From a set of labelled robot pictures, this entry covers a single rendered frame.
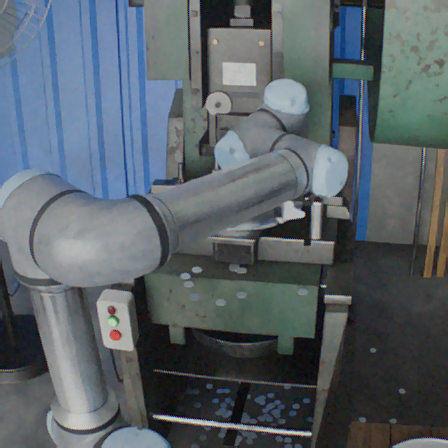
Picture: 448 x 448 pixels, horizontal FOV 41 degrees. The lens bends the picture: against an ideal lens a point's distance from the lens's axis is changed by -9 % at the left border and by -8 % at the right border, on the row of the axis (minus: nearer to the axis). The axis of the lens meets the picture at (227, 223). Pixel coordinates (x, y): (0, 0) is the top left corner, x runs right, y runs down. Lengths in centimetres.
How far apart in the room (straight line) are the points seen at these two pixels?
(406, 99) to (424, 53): 11
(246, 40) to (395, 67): 42
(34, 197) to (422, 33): 64
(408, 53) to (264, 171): 34
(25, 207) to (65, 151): 221
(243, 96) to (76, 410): 77
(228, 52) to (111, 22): 141
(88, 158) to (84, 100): 28
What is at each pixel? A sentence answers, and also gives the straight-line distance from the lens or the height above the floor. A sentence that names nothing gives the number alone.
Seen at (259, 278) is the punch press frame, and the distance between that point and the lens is 143.
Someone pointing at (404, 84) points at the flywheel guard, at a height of 114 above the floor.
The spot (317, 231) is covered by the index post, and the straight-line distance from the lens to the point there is 145.
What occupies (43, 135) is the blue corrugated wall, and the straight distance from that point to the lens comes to 304.
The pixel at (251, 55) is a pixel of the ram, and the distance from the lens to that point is 138.
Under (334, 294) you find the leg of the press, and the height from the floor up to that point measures 64.
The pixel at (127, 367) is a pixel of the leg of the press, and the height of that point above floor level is 39.
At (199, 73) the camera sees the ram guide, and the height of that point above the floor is 107.
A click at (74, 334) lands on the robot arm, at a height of 87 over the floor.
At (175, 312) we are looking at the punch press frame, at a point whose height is 54.
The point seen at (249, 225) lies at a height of 78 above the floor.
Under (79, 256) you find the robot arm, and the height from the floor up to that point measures 105.
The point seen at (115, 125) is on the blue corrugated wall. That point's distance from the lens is 287.
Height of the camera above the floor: 141
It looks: 28 degrees down
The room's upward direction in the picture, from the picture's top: 1 degrees counter-clockwise
